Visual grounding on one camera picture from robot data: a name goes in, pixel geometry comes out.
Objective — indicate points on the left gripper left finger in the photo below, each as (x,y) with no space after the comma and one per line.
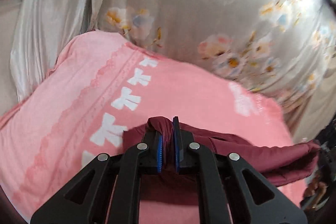
(107,189)

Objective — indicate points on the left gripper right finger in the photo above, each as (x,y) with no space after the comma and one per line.
(230,192)

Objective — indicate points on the maroon puffer jacket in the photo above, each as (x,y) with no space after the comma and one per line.
(280,165)

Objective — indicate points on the right hand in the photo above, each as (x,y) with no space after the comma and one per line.
(316,186)

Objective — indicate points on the pink bow-print blanket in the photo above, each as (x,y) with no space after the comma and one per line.
(100,87)

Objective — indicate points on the grey floral bed sheet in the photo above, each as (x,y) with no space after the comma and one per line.
(280,48)

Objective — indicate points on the silver satin pillow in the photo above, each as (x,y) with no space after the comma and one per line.
(43,29)

